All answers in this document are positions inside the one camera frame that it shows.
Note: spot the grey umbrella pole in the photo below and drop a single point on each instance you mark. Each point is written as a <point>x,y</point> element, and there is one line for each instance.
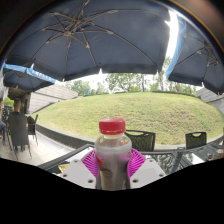
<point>177,160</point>

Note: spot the navy umbrella with light-blue edge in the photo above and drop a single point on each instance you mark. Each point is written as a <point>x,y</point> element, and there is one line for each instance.
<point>200,60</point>

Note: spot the small round ashtray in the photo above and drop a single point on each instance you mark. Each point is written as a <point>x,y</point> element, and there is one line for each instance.
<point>210,156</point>

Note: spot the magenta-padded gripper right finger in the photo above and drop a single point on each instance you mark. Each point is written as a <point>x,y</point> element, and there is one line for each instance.
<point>148,171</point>

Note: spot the large navy patio umbrella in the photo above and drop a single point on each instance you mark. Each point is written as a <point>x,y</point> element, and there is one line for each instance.
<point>110,36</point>

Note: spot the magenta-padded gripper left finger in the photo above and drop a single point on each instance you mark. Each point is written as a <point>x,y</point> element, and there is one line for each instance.
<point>78,173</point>

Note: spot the dark mesh-back chair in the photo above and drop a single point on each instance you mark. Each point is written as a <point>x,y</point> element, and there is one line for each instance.
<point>196,140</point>
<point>141,140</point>

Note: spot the dark wicker chair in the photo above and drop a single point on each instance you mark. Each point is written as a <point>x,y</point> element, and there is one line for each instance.
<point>18,131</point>
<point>33,125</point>

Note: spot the small navy umbrella blue trim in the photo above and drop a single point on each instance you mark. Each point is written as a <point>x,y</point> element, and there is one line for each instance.
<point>23,78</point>

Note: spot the dark wicker-edged side table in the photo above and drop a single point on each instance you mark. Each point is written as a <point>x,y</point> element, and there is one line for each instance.
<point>203,151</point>

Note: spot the person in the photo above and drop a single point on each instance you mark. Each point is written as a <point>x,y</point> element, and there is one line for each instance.
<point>16,106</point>
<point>1,123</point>

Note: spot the red-capped clear drink bottle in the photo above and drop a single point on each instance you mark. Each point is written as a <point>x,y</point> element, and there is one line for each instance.
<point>113,156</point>

